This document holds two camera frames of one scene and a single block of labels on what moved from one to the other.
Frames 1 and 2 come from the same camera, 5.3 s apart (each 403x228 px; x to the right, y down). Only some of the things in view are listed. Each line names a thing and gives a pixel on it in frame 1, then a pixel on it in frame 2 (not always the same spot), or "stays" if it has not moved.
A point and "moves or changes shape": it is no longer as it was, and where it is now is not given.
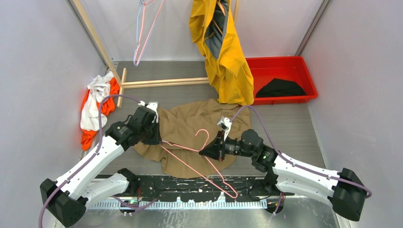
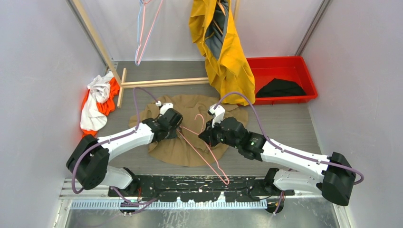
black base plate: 198,189 stays
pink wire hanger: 202,148 → 179,132
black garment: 277,87 stays
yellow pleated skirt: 212,26 stays
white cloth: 100,87 stays
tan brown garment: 185,129 moves or changes shape
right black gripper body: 233,147 → 216,134
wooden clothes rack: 119,74 stays
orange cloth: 108,106 stays
